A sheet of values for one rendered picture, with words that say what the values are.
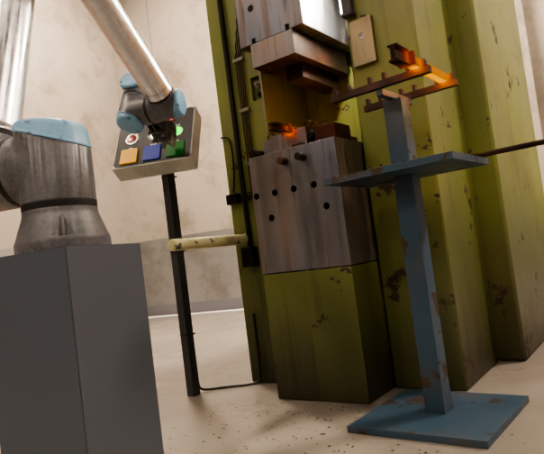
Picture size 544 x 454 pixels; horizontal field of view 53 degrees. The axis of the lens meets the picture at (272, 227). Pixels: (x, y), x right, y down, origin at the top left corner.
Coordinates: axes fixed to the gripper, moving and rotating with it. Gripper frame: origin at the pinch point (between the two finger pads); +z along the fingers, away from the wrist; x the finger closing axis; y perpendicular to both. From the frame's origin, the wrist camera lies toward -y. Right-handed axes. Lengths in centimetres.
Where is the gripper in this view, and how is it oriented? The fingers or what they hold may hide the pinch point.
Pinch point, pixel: (172, 142)
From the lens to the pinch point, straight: 222.1
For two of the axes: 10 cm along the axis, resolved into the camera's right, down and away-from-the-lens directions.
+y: 0.2, 8.4, -5.4
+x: 9.7, -1.4, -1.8
